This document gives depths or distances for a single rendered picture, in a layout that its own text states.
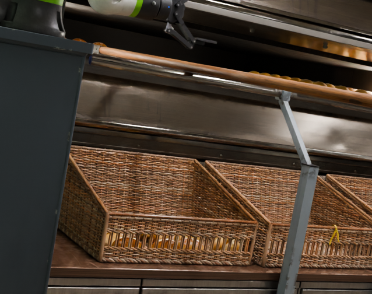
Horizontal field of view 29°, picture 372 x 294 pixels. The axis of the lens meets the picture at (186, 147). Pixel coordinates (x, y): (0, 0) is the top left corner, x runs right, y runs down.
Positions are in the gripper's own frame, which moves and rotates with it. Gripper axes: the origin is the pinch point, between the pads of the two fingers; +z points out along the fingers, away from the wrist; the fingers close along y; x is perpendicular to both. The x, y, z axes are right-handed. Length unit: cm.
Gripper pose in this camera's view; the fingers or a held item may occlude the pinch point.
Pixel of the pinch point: (215, 18)
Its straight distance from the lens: 217.0
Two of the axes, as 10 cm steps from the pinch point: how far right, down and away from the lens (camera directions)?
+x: 4.8, 1.8, -8.6
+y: -1.8, 9.8, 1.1
